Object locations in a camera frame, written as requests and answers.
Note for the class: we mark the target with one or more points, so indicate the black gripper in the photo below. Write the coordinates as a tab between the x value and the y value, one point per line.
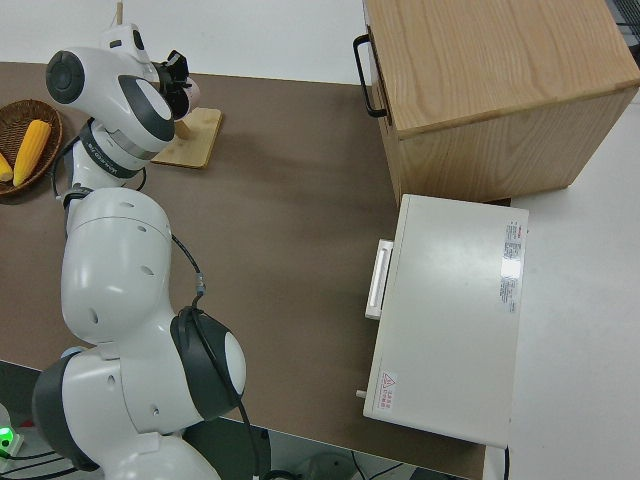
170	82

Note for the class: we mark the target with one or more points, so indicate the pink mug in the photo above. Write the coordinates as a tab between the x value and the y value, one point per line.
194	95

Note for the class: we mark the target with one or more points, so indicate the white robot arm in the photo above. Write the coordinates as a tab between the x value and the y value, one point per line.
7	435
115	250

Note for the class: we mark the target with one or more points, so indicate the wooden mug tree stand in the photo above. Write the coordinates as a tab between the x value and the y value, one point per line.
195	140

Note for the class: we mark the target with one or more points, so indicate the brown wicker basket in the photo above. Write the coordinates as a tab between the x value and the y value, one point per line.
10	125

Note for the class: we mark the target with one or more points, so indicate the wooden cabinet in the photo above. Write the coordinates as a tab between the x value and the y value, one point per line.
500	75

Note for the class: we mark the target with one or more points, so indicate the white toaster oven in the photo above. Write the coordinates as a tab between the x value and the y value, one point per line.
450	310

